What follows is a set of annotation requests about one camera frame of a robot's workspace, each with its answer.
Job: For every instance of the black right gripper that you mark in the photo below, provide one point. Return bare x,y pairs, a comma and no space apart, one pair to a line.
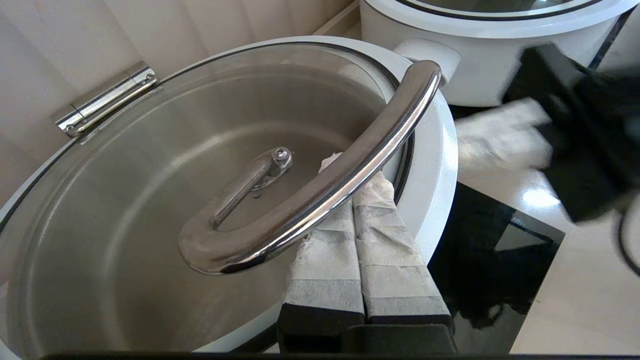
595,140

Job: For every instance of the black glass cooktop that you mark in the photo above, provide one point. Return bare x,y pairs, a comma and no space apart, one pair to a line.
480,280

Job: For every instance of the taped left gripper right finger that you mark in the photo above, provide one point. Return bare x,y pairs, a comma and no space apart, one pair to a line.
395,275

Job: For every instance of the large white pot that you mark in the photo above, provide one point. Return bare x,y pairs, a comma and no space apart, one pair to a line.
475,70

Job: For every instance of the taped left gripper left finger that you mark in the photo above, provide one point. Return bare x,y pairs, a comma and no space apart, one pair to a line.
325,285

